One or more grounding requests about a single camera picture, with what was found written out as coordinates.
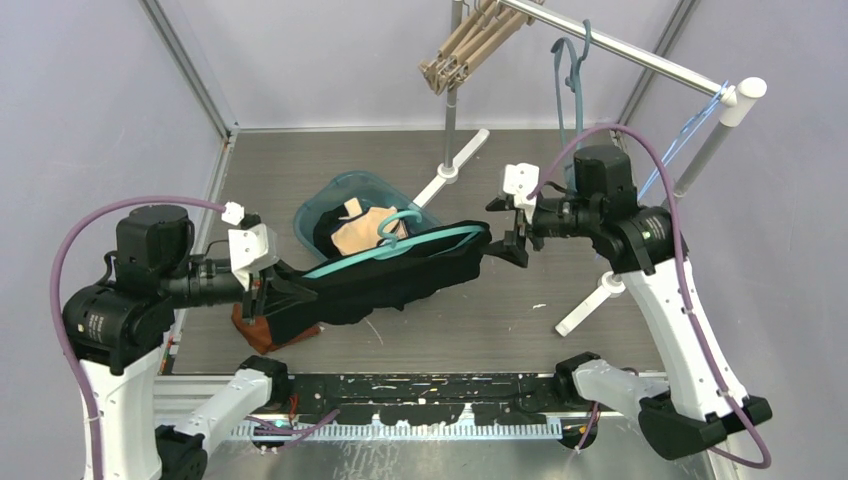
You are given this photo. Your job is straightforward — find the wooden hangers at back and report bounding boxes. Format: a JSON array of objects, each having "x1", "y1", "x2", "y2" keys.
[{"x1": 419, "y1": 1, "x2": 535, "y2": 95}]

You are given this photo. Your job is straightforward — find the black garment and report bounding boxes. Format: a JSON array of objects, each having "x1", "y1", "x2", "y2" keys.
[{"x1": 267, "y1": 232, "x2": 492, "y2": 343}]

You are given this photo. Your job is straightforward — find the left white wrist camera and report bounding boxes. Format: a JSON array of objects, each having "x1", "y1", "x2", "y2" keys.
[{"x1": 221, "y1": 201, "x2": 279, "y2": 292}]

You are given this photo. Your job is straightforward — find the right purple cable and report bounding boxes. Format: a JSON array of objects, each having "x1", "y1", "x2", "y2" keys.
[{"x1": 526, "y1": 123, "x2": 774, "y2": 470}]

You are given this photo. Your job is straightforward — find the beige underwear navy trim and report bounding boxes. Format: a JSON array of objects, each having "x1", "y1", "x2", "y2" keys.
[{"x1": 330, "y1": 198, "x2": 398, "y2": 256}]

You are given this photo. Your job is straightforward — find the teal plastic basket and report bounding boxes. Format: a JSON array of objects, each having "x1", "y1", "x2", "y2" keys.
[{"x1": 294, "y1": 171, "x2": 413, "y2": 261}]

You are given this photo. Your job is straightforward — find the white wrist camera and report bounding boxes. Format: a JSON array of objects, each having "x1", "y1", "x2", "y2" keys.
[
  {"x1": 221, "y1": 201, "x2": 279, "y2": 292},
  {"x1": 500, "y1": 163, "x2": 540, "y2": 225}
]

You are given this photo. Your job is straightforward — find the light blue wire hanger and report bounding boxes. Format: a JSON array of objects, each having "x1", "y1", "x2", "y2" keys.
[{"x1": 637, "y1": 81, "x2": 729, "y2": 200}]

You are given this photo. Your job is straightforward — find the teal plastic hanger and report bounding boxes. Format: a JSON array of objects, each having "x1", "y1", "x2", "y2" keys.
[{"x1": 302, "y1": 210, "x2": 490, "y2": 279}]

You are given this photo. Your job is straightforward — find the white clothes rack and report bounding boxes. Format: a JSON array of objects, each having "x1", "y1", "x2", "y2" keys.
[{"x1": 410, "y1": 0, "x2": 768, "y2": 338}]

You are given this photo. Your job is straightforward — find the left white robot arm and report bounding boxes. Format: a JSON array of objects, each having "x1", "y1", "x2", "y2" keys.
[{"x1": 49, "y1": 196, "x2": 316, "y2": 479}]

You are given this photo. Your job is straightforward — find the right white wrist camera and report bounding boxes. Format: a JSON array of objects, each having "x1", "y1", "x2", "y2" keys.
[{"x1": 500, "y1": 163, "x2": 540, "y2": 225}]

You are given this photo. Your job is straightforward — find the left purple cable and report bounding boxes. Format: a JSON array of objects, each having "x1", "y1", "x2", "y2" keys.
[{"x1": 49, "y1": 195, "x2": 230, "y2": 480}]

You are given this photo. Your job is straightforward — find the brown towel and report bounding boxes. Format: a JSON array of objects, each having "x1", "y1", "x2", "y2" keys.
[{"x1": 231, "y1": 304, "x2": 324, "y2": 355}]

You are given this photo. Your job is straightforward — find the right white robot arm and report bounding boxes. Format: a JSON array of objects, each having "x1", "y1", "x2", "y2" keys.
[{"x1": 489, "y1": 145, "x2": 773, "y2": 460}]

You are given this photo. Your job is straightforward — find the purple cable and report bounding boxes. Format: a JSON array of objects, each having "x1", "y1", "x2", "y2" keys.
[
  {"x1": 526, "y1": 123, "x2": 774, "y2": 470},
  {"x1": 49, "y1": 195, "x2": 230, "y2": 480}
]

